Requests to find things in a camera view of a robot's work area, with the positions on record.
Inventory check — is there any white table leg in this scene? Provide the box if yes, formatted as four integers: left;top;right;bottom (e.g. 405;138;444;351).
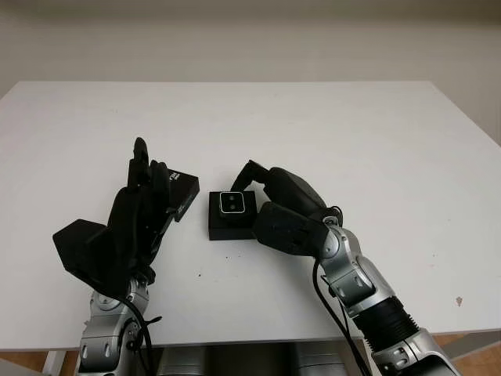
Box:
41;349;67;376

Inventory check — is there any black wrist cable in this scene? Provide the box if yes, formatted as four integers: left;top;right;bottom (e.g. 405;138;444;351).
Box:
312;203;373;376
121;293;164;376

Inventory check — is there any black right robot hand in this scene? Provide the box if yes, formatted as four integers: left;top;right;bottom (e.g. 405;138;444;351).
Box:
233;159;329;223

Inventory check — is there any small silver depth camera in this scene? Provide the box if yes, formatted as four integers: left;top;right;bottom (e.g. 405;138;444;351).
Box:
218;191;247;218

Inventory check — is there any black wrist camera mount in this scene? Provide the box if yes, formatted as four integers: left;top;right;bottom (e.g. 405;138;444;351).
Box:
52;219;136;298
252;201;332;259

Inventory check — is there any grey robot leg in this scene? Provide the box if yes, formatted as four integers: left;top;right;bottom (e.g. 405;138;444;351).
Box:
293;342;349;376
156;346;208;376

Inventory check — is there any black box with lens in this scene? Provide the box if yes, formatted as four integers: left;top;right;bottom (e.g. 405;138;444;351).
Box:
207;190;264;241

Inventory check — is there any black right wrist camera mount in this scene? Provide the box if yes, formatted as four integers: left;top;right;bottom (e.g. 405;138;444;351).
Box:
252;201;332;259

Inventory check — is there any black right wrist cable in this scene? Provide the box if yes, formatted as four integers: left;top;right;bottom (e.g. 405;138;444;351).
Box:
312;203;373;376

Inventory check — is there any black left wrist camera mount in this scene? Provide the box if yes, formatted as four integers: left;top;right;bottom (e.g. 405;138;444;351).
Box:
52;219;136;298

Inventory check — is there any black printed box lid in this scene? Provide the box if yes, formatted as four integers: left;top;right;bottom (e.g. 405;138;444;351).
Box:
166;168;200;223

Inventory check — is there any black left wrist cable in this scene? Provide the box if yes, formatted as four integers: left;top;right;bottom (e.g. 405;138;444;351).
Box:
121;293;164;376

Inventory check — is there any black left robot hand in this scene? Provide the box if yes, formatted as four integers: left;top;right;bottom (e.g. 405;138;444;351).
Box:
103;136;173;284

